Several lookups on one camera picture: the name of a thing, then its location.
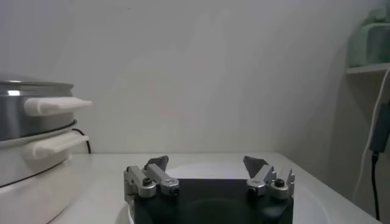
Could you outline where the black adapter with cable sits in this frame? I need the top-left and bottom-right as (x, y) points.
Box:
(369, 100), (390, 222)

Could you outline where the white hanging cable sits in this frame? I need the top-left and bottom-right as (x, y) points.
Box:
(353, 68), (390, 203)

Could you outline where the white shelf desk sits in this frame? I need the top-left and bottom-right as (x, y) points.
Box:
(346, 62), (390, 75)

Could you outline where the stainless steel steamer basket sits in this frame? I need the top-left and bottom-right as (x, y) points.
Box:
(0, 80), (93, 142)

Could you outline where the white round plate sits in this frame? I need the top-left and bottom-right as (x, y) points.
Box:
(115, 163), (332, 224)

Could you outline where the black pot power cord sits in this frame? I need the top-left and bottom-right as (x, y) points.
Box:
(72, 128), (92, 155)

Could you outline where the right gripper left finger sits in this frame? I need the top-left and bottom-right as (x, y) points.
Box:
(123, 155), (180, 201)

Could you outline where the mint green appliance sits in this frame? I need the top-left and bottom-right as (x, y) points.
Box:
(347, 5), (390, 68)

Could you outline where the white electric pot base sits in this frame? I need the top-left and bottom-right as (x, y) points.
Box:
(0, 120), (91, 224)

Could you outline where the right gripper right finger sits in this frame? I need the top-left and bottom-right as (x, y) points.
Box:
(243, 155), (296, 200)

